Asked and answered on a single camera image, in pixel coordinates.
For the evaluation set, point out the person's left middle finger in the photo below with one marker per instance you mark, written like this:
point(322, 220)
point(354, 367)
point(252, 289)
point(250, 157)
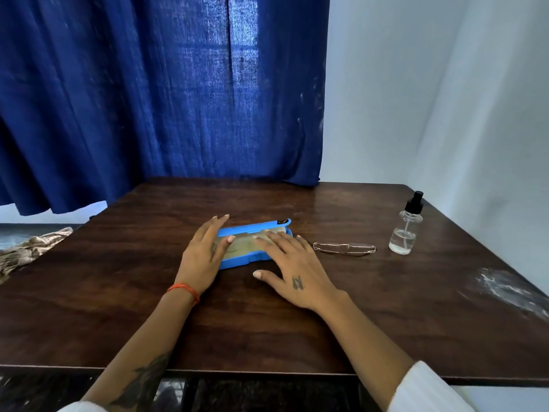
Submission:
point(208, 227)

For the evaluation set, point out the clear spray bottle black top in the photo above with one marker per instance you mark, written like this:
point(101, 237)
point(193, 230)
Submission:
point(404, 235)

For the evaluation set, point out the blue curtain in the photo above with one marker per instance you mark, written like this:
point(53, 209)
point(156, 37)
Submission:
point(150, 94)

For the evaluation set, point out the person's right thumb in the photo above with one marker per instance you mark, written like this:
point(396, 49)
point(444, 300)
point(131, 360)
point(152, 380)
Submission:
point(269, 279)

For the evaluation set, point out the beige patterned cloth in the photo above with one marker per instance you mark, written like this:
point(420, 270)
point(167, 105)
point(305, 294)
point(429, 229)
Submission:
point(30, 251)

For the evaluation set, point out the person's left forearm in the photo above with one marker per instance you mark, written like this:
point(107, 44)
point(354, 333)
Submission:
point(148, 343)

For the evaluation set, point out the person's right forearm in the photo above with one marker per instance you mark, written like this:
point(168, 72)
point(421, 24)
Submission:
point(364, 343)

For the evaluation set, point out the person's right middle finger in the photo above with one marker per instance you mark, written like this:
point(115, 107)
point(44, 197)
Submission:
point(282, 244)

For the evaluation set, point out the white right sleeve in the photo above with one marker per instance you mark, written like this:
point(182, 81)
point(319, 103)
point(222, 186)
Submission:
point(429, 390)

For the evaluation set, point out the person's right hand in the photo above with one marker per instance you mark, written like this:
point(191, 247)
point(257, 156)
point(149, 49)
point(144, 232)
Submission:
point(300, 278)

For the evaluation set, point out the person's right little finger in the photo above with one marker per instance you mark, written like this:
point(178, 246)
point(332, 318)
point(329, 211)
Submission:
point(312, 253)

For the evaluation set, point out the beige cleaning cloth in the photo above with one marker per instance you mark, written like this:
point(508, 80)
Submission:
point(244, 245)

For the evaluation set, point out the white left sleeve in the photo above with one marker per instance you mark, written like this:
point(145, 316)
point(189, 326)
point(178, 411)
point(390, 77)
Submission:
point(83, 407)

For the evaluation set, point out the person's left hand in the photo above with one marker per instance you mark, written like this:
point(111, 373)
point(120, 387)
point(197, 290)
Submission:
point(198, 265)

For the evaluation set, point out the white sleeve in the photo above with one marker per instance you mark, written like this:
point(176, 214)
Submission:
point(429, 390)
point(83, 407)

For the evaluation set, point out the person's left thumb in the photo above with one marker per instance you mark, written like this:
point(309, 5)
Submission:
point(224, 249)

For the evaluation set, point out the thin-framed eyeglasses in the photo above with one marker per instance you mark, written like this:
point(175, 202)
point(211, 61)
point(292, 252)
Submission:
point(343, 248)

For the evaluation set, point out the blue glasses case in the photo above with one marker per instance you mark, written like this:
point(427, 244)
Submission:
point(253, 227)

